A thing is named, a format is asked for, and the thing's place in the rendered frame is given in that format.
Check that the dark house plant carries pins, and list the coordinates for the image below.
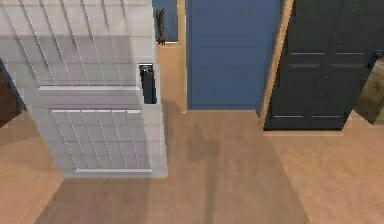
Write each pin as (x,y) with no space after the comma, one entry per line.
(161,26)

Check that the white panelled room door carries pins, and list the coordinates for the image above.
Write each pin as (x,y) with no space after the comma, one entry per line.
(100,133)

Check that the dark grey wardrobe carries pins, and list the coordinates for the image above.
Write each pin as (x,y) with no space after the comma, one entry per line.
(320,83)

